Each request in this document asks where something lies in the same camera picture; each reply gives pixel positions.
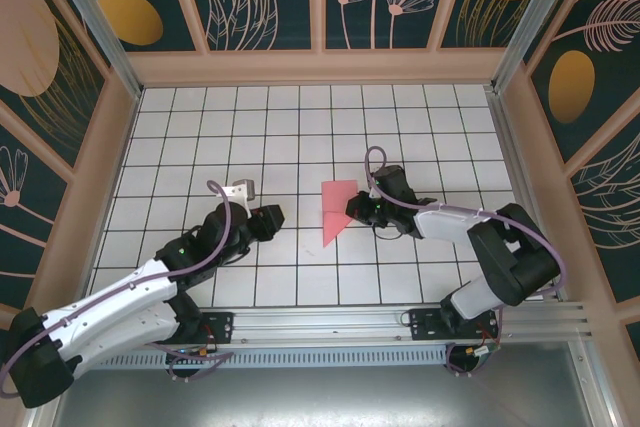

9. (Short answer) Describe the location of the aluminium side rail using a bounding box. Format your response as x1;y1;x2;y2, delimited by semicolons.
487;89;570;304

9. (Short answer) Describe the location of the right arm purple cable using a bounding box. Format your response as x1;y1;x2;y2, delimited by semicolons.
364;146;569;379

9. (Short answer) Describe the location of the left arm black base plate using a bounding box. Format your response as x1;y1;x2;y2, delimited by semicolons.
199;310;235;344

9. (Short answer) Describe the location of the pink paper sheet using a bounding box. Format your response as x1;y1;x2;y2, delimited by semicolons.
321;179;359;248

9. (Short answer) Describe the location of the perforated grey cable tray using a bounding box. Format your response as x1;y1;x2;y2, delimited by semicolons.
69;346;450;369

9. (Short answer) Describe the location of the long aluminium mounting rail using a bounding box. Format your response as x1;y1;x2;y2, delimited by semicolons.
47;300;592;348

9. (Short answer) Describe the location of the aluminium frame post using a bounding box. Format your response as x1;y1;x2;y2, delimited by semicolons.
42;0;145;98
489;0;599;94

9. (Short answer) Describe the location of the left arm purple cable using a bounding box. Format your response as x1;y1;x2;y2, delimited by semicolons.
0;179;241;396

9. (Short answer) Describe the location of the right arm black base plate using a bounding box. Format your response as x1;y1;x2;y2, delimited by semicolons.
408;307;500;343

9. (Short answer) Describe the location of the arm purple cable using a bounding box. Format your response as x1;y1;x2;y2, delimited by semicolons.
0;179;241;396
364;146;569;379

